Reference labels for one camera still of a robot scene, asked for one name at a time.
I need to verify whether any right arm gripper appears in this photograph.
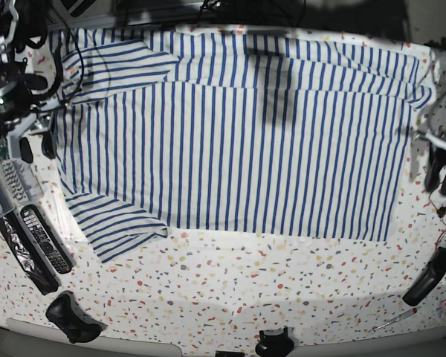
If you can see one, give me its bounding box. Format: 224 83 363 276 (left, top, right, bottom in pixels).
0 112 56 163

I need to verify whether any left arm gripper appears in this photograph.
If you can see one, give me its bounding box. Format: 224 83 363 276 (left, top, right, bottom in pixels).
416 130 446 196

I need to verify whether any blue white striped t-shirt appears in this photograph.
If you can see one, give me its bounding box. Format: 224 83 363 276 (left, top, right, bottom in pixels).
51 28 434 263

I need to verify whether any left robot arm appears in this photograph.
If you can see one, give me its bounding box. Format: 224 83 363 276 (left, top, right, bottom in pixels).
415 130 446 196

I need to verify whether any clear plastic screw bit box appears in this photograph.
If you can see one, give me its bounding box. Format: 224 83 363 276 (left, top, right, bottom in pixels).
0 160 43 218

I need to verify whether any black foil wrapped bar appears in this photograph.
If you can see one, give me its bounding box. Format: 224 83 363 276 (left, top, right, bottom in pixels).
0 212 59 295

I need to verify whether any black tv remote control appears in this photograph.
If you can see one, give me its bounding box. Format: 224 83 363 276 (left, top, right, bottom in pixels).
20 205 73 274

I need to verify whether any black game controller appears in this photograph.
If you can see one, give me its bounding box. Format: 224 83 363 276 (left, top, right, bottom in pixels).
45 292 103 344

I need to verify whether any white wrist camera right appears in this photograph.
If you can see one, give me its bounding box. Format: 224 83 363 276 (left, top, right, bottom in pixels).
0 140 9 162

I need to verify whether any black curved handle right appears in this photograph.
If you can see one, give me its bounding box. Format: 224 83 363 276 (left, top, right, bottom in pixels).
402 247 446 306

